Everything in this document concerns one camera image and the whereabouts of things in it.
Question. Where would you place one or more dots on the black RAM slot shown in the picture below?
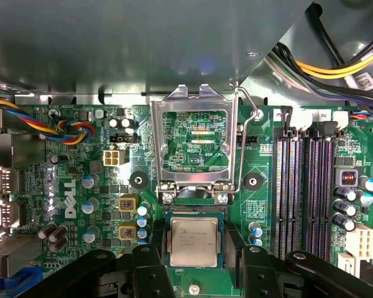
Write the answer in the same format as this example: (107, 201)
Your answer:
(328, 186)
(314, 186)
(280, 186)
(294, 186)

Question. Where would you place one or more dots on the white four pin socket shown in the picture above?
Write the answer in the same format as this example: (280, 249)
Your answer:
(113, 158)

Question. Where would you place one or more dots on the CPU socket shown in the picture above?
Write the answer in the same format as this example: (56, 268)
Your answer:
(196, 210)

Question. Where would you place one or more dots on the metal socket cover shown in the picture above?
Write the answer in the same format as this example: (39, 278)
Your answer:
(157, 139)

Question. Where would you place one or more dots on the green motherboard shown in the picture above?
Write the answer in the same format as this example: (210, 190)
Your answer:
(143, 149)

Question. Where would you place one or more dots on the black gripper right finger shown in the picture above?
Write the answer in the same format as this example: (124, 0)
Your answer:
(258, 273)

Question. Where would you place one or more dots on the grey power supply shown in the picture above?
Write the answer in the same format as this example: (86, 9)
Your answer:
(127, 40)

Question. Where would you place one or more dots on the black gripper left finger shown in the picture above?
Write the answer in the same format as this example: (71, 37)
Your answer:
(146, 270)

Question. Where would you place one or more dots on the silver topped CPU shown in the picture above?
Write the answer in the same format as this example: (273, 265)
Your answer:
(194, 240)

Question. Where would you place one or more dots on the silver port connector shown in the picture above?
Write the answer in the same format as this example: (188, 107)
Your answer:
(7, 214)
(6, 180)

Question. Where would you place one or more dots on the blue VGA port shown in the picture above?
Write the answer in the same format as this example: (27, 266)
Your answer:
(21, 284)

